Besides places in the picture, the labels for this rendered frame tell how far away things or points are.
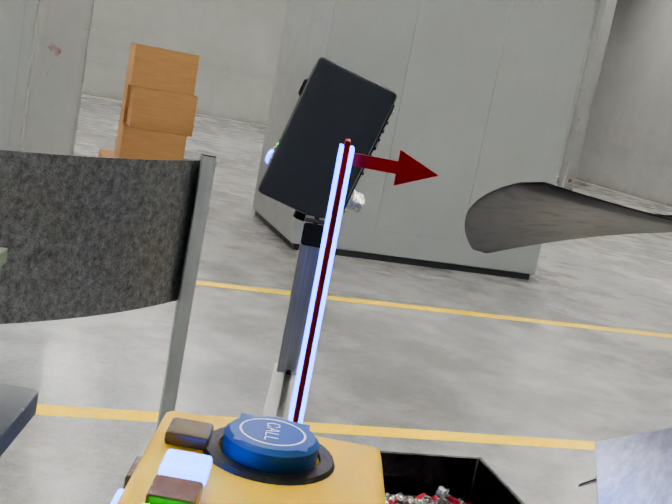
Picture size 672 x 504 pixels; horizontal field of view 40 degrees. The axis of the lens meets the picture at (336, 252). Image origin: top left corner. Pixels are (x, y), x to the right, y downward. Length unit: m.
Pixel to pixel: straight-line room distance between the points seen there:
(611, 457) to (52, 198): 1.73
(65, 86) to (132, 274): 2.31
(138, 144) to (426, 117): 2.86
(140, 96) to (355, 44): 2.52
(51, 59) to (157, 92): 3.90
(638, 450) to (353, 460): 0.34
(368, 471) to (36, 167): 1.86
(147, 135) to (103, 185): 6.22
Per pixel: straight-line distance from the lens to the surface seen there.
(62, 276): 2.32
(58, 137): 4.70
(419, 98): 6.83
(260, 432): 0.39
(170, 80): 8.52
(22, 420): 0.80
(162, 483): 0.35
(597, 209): 0.57
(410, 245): 6.98
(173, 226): 2.56
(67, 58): 4.67
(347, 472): 0.40
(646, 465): 0.70
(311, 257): 1.16
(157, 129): 8.54
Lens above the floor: 1.23
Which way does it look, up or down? 10 degrees down
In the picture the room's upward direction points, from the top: 11 degrees clockwise
